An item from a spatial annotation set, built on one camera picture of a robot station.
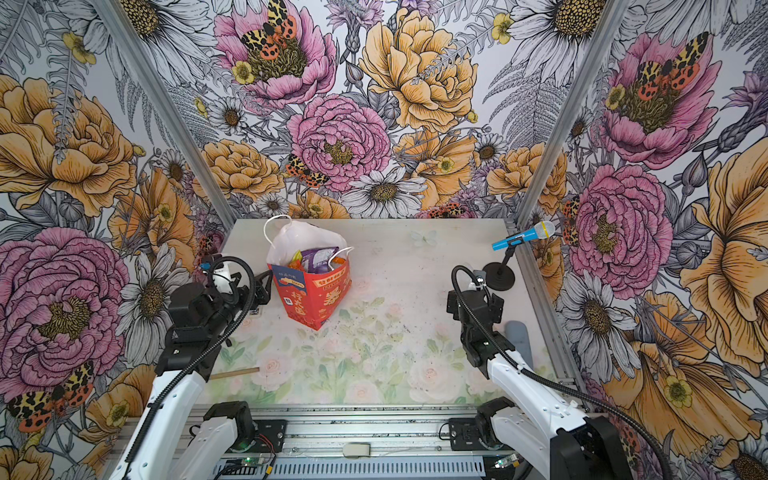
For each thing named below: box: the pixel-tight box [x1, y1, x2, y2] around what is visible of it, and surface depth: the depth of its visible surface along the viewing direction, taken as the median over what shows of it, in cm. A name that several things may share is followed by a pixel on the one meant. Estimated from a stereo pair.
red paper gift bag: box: [267, 259, 353, 331], surface depth 82 cm
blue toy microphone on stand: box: [482, 221, 555, 291], surface depth 90 cm
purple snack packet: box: [301, 246, 339, 273], surface depth 88 cm
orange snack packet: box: [288, 250, 303, 271], surface depth 93 cm
